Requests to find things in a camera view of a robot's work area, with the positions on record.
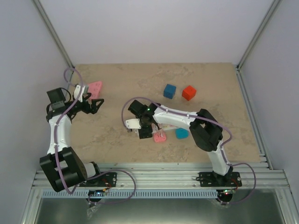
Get pink power strip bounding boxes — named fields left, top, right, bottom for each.
left=87, top=81, right=102, bottom=100

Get white power strip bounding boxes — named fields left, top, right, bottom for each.
left=152, top=124, right=179, bottom=133

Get cyan socket block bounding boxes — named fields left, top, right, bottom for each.
left=175, top=128, right=189, bottom=140

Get blue cube socket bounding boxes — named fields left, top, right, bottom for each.
left=163, top=84, right=176, bottom=99

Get red cube socket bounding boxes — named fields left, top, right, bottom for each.
left=182, top=85, right=197, bottom=101

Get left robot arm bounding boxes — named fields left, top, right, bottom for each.
left=39, top=84, right=104, bottom=194

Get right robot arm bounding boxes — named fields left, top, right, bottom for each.
left=123, top=98, right=242, bottom=188

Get small pink socket block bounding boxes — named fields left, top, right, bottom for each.
left=153, top=132, right=167, bottom=143

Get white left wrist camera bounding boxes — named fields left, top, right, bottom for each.
left=73, top=84, right=89, bottom=102

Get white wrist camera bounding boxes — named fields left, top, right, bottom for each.
left=125, top=119, right=142, bottom=130
left=73, top=84, right=89, bottom=102

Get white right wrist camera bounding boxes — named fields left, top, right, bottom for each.
left=125, top=119, right=142, bottom=130

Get aluminium frame post left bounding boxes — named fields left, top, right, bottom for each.
left=32, top=0, right=75, bottom=72

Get aluminium frame post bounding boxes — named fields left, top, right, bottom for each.
left=235, top=0, right=283, bottom=70
left=32, top=0, right=75, bottom=72

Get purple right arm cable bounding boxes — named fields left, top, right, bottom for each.
left=121, top=97, right=257, bottom=206

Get grey slotted cable duct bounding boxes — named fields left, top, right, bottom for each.
left=42, top=189, right=218, bottom=199

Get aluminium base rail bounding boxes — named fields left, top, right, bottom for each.
left=32, top=162, right=290, bottom=189

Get aluminium frame post right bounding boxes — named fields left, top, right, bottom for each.
left=235, top=0, right=283, bottom=70

